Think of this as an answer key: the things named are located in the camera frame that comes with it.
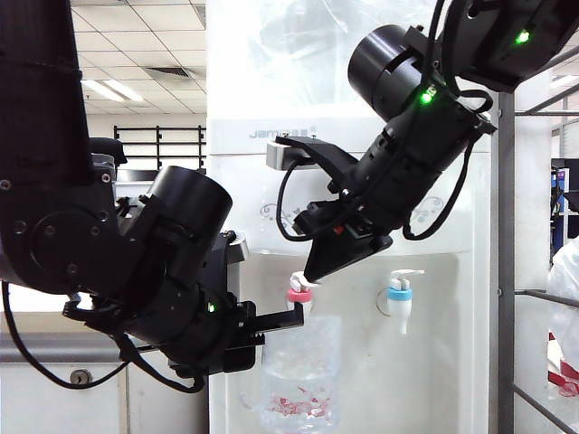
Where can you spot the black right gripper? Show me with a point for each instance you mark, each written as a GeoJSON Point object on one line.
{"type": "Point", "coordinates": [398, 181]}

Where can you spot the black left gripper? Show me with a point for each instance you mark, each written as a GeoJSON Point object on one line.
{"type": "Point", "coordinates": [212, 343]}

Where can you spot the red hot water tap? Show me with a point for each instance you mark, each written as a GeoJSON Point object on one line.
{"type": "Point", "coordinates": [298, 295]}

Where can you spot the clear plastic mug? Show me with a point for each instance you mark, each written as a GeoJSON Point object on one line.
{"type": "Point", "coordinates": [303, 370]}

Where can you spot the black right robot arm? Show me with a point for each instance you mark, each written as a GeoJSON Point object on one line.
{"type": "Point", "coordinates": [384, 68]}

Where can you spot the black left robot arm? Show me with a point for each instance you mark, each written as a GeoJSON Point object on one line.
{"type": "Point", "coordinates": [40, 135]}

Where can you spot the blue cold water tap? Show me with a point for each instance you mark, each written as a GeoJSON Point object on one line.
{"type": "Point", "coordinates": [400, 312]}

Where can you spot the white water dispenser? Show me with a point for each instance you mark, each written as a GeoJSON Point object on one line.
{"type": "Point", "coordinates": [452, 361]}

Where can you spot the frosted desk partition panel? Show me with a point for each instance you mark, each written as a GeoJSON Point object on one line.
{"type": "Point", "coordinates": [131, 190]}

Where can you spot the clear water jug in bag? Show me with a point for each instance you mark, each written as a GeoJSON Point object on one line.
{"type": "Point", "coordinates": [294, 54]}

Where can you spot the white desk cabinet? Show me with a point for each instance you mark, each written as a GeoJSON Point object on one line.
{"type": "Point", "coordinates": [45, 407]}

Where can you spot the dark grey water bottle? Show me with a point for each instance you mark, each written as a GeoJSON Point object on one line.
{"type": "Point", "coordinates": [108, 147]}

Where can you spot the black metal rack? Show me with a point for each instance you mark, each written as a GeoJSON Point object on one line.
{"type": "Point", "coordinates": [500, 226]}

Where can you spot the round metal drawer lock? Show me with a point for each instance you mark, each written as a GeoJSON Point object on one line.
{"type": "Point", "coordinates": [81, 377]}

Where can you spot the white plastic bag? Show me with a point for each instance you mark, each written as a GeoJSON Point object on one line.
{"type": "Point", "coordinates": [563, 280]}

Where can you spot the dark cabinet with blue screen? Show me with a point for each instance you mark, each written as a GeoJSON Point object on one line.
{"type": "Point", "coordinates": [563, 199]}

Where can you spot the ceiling air vent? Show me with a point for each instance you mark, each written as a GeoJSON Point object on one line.
{"type": "Point", "coordinates": [170, 73]}

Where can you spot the red and white packaging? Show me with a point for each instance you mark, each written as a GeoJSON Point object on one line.
{"type": "Point", "coordinates": [557, 378]}

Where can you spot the twin tube ceiling light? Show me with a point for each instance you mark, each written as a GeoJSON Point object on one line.
{"type": "Point", "coordinates": [98, 90]}

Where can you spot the small ceiling light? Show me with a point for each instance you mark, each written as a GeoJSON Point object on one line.
{"type": "Point", "coordinates": [565, 80]}

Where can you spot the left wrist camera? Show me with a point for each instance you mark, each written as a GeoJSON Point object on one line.
{"type": "Point", "coordinates": [237, 255]}

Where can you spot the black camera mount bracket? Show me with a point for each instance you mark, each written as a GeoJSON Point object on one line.
{"type": "Point", "coordinates": [325, 156]}

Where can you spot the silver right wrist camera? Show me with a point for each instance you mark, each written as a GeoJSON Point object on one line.
{"type": "Point", "coordinates": [277, 156]}

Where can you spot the black wall shelf frame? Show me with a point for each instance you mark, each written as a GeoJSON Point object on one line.
{"type": "Point", "coordinates": [157, 144]}

